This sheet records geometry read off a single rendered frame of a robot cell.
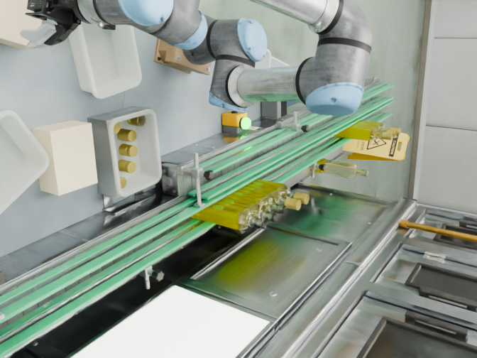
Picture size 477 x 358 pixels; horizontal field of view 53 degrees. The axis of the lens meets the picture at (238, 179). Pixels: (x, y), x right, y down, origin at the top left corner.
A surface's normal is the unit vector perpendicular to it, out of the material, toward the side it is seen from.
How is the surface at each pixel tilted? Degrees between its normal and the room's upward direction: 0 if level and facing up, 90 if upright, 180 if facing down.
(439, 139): 90
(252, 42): 8
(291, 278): 91
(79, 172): 0
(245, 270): 90
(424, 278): 90
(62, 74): 0
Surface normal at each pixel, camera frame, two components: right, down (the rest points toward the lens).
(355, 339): -0.04, -0.94
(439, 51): -0.57, 0.30
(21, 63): 0.82, 0.17
